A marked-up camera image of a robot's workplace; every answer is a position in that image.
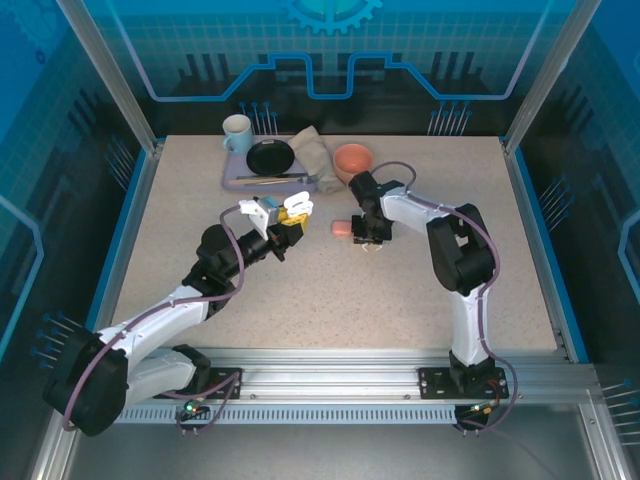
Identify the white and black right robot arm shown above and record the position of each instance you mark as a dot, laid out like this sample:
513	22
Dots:
470	325

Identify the metal fork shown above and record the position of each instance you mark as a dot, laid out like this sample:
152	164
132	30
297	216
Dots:
270	176

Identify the white earbud charging case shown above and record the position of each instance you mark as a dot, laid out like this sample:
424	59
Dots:
300	200

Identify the black round plate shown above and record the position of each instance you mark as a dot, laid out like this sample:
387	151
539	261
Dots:
270	157

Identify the lavender plastic tray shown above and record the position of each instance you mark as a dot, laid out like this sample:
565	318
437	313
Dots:
232	167

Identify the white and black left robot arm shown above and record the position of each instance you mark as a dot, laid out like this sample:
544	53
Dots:
150	320

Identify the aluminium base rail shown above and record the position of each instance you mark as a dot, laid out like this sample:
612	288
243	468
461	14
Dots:
325	375

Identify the light blue mug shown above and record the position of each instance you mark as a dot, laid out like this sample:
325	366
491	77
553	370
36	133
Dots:
239	135

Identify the beige folded cloth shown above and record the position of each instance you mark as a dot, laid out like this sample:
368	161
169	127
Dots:
315	155

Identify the aluminium frame post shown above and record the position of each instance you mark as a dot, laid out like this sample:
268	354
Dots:
113	75
549	75

